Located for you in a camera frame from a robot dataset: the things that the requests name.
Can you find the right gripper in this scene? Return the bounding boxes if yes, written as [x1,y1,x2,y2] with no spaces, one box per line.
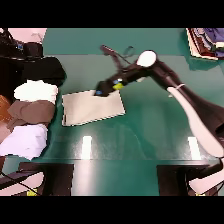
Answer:
[93,75,126,98]

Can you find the beige garment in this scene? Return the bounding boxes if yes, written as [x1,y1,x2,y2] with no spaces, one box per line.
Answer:
[61,88,127,127]

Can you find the white garment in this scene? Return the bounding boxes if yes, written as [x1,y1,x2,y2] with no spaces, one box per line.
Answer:
[0,123,50,161]
[13,79,60,105]

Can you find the brown garment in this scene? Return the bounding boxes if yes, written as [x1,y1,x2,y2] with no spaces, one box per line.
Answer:
[5,99,56,132]

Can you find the dark red garment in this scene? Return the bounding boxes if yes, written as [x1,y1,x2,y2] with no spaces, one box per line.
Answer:
[190,29,217,56]

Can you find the orange-brown garment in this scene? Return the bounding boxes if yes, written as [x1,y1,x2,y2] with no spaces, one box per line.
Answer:
[0,94,14,123]

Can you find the purple garment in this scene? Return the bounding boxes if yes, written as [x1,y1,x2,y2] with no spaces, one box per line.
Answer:
[201,28,224,48]

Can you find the black cable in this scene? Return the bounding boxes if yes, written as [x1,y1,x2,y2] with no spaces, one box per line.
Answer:
[121,45,136,65]

